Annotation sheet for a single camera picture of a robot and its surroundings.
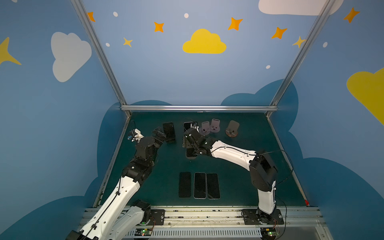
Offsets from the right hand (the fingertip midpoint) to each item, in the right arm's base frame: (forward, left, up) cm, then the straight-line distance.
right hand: (191, 136), depth 89 cm
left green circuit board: (-47, +20, -14) cm, 54 cm away
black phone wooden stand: (-24, -14, -16) cm, 32 cm away
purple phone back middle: (+11, +3, -3) cm, 12 cm away
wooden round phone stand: (+14, -28, -10) cm, 33 cm away
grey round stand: (+17, -16, -11) cm, 26 cm away
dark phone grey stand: (-25, +2, -14) cm, 29 cm away
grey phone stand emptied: (+15, -9, -11) cm, 20 cm away
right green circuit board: (-44, -41, -16) cm, 62 cm away
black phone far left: (+10, +16, -8) cm, 21 cm away
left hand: (-8, +15, +13) cm, 21 cm away
